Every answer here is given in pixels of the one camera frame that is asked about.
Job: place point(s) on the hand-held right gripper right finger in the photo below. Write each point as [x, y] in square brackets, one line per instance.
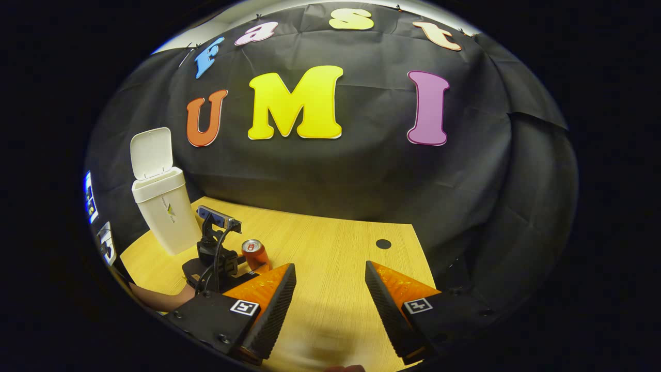
[390, 315]

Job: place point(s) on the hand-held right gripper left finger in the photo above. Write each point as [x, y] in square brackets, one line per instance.
[276, 310]

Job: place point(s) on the red pop can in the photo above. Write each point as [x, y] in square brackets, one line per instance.
[254, 256]

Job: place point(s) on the white desktop garbage bin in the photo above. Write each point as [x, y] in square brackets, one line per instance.
[173, 227]

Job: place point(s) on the wooden desktop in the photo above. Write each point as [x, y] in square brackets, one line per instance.
[330, 248]

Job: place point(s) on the black round desk grommet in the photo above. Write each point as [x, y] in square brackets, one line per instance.
[383, 244]

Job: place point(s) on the white side desk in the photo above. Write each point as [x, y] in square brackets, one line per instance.
[107, 231]

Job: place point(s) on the computer monitor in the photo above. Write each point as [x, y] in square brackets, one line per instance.
[90, 204]

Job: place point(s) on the black backdrop cloth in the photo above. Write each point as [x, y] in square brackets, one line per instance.
[361, 175]

